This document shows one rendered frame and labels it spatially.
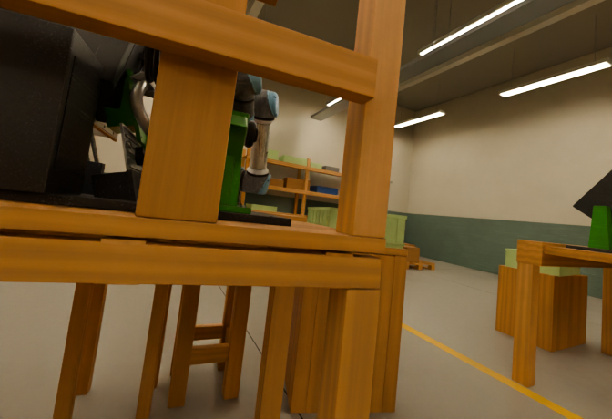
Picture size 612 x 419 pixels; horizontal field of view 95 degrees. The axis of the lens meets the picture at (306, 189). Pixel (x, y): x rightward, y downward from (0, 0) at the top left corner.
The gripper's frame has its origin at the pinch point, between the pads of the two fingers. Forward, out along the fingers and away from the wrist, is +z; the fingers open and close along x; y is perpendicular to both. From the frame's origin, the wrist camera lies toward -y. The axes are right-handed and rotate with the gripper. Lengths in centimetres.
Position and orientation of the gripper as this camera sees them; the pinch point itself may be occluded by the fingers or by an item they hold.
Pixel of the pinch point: (139, 86)
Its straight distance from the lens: 97.8
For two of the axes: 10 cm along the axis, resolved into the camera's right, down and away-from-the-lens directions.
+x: 1.3, -7.4, -6.6
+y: -3.3, -6.6, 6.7
